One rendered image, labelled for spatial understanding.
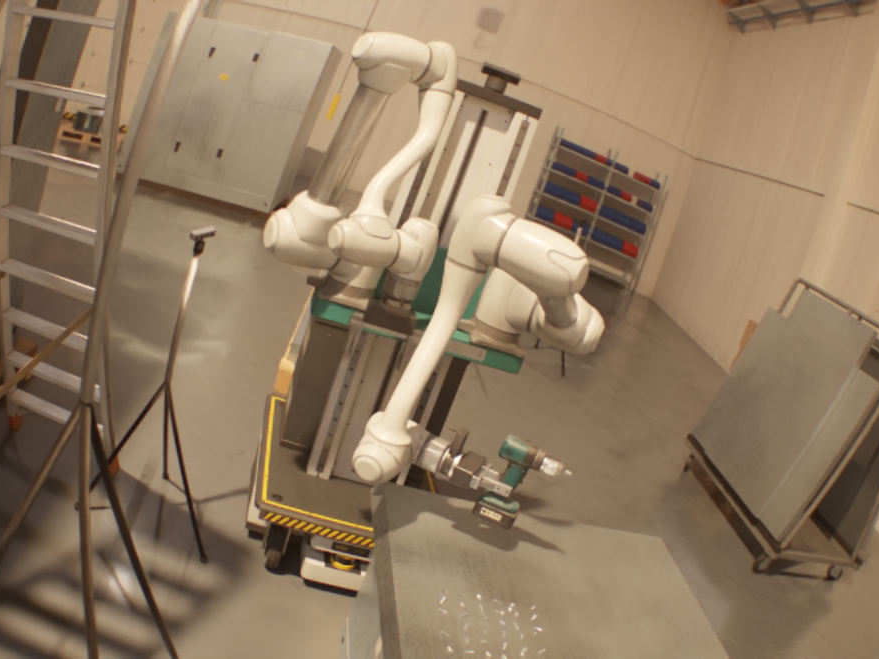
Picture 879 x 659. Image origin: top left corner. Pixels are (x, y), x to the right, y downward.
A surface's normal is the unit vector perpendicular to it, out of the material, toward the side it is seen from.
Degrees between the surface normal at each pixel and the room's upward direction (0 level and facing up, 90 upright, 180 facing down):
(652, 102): 90
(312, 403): 90
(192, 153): 90
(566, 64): 90
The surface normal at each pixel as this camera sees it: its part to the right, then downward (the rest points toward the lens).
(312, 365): 0.12, 0.35
